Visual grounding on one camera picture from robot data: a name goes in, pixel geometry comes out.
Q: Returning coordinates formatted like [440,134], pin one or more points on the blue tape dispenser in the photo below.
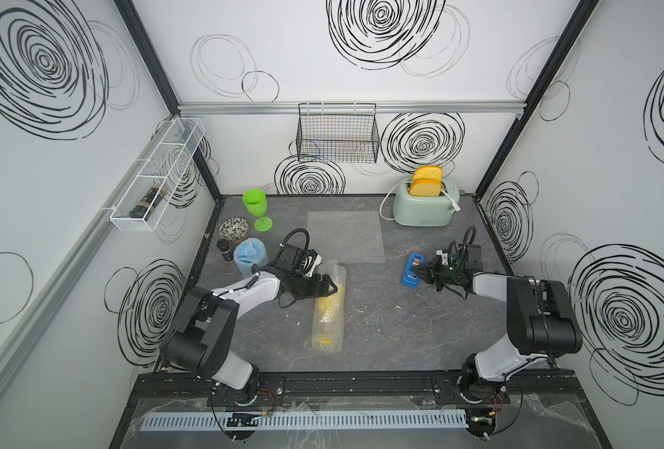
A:
[409,278]

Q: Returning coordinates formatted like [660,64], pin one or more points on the yellow plastic wine glass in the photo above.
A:
[328,323]

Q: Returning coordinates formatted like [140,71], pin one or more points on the mint green toaster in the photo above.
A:
[426,211]

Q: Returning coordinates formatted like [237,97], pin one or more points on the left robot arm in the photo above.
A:
[200,336]

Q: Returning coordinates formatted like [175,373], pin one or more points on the front toast slice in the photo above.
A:
[426,188]

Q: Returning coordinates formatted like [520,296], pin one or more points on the green plastic wine glass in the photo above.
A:
[255,201]

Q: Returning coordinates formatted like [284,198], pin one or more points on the black wire basket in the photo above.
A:
[337,132]

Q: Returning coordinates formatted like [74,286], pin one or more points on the bubble wrap sheet stack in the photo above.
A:
[349,237]

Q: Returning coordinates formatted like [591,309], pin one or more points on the dark bottle in shelf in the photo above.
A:
[148,203]

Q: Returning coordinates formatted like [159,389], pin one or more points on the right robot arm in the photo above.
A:
[540,321]

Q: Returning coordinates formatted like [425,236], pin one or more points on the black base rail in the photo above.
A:
[280,388]

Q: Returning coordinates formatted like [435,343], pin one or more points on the white wire shelf basket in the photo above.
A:
[174,145]

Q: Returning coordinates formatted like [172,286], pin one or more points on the dark spice bottle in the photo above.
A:
[226,250]

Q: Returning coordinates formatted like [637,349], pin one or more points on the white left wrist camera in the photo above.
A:
[310,263]

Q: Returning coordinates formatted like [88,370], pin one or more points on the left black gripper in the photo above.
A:
[321,290]

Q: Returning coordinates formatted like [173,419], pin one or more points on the white slotted cable duct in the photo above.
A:
[307,420]

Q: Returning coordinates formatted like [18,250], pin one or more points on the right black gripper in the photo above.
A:
[428,271]

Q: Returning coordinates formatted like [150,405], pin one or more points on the patterned small bowl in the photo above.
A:
[234,230]

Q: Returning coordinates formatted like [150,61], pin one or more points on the toast slice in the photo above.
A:
[426,188]
[428,173]

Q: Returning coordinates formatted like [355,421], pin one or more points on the back toast slice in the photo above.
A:
[428,173]

